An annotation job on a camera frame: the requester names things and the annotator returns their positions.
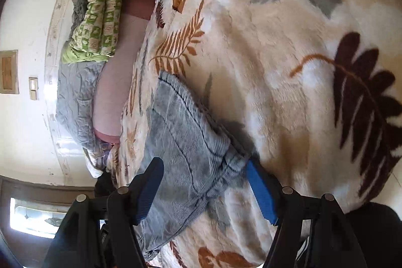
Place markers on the white cloth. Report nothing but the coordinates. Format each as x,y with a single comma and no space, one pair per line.
95,162

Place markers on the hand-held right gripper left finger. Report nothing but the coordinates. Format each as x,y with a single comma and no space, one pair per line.
150,191

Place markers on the black cloth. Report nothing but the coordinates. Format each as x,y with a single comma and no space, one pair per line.
103,184

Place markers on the pink bed sheet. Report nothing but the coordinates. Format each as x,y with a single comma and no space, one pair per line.
110,92

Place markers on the grey denim pants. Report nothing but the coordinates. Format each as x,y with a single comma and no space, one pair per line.
185,136

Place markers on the wooden wall panel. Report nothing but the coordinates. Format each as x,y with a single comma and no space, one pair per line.
8,71

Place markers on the dark cloth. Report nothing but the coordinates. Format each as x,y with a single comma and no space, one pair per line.
377,230

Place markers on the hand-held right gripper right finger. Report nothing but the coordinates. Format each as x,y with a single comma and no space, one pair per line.
260,192

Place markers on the green patterned quilt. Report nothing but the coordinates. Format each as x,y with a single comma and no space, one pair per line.
100,13

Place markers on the wall light switch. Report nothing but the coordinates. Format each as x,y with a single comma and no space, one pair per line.
33,88

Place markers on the grey quilt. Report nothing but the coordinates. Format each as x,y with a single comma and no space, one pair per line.
75,98

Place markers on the window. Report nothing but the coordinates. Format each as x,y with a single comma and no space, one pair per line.
31,217

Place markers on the cream leaf-print blanket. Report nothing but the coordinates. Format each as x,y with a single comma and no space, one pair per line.
267,51

